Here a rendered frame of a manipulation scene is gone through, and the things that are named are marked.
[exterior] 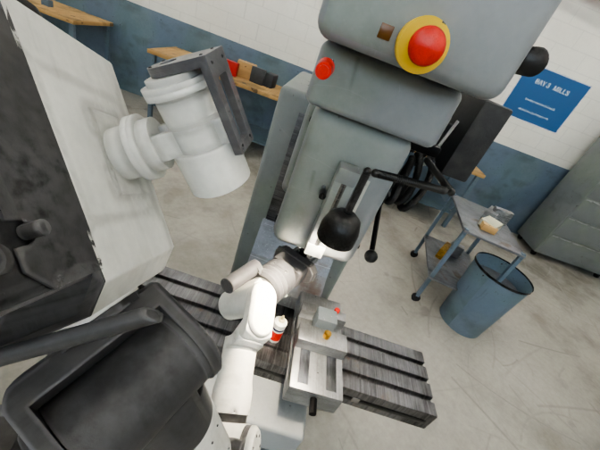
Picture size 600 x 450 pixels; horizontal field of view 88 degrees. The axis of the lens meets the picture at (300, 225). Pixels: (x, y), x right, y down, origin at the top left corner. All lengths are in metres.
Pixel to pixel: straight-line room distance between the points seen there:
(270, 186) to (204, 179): 0.86
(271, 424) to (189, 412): 0.65
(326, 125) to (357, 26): 0.20
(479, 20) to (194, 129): 0.35
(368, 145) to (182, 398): 0.48
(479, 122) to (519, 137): 4.69
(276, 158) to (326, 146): 0.53
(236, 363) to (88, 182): 0.43
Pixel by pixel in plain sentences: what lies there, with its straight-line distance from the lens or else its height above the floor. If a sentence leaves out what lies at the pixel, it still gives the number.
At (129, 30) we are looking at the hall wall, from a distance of 5.75.
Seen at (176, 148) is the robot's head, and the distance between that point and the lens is 0.32.
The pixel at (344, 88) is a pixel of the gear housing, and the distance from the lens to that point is 0.55.
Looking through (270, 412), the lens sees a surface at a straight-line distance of 1.03.
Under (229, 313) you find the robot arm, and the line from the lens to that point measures 0.70.
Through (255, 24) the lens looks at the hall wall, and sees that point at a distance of 5.03.
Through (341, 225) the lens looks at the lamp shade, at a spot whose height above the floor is 1.49.
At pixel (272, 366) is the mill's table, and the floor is 0.90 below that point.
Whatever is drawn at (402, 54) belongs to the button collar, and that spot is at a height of 1.75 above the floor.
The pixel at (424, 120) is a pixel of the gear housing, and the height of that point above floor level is 1.67.
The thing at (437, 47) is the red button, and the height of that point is 1.76.
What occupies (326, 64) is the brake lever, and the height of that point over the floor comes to 1.71.
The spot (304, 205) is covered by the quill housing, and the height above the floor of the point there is 1.43.
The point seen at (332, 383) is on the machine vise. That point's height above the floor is 0.98.
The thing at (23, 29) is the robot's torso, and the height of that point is 1.67.
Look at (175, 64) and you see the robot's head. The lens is 0.30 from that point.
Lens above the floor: 1.74
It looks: 32 degrees down
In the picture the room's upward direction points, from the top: 22 degrees clockwise
